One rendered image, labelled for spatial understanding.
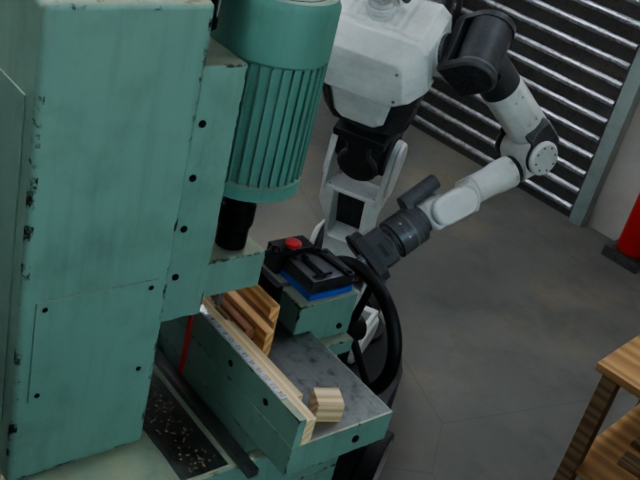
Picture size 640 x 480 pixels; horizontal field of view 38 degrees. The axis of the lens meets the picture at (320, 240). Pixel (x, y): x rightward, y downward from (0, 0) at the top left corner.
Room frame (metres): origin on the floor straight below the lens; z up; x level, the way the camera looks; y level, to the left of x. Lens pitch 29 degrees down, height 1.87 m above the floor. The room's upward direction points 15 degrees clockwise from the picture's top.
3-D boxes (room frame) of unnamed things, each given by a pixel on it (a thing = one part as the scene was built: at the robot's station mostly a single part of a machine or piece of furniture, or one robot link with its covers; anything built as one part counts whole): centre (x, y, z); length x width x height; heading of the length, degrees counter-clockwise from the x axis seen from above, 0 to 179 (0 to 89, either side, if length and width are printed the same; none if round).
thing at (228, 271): (1.30, 0.16, 1.03); 0.14 x 0.07 x 0.09; 135
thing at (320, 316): (1.45, 0.00, 0.91); 0.15 x 0.14 x 0.09; 45
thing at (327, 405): (1.17, -0.08, 0.92); 0.04 x 0.04 x 0.04; 20
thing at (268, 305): (1.38, 0.10, 0.94); 0.15 x 0.02 x 0.07; 45
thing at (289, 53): (1.32, 0.14, 1.35); 0.18 x 0.18 x 0.31
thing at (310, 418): (1.30, 0.15, 0.92); 0.60 x 0.02 x 0.05; 45
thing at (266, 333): (1.36, 0.13, 0.93); 0.25 x 0.02 x 0.06; 45
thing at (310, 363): (1.39, 0.06, 0.87); 0.61 x 0.30 x 0.06; 45
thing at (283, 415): (1.29, 0.17, 0.93); 0.60 x 0.02 x 0.06; 45
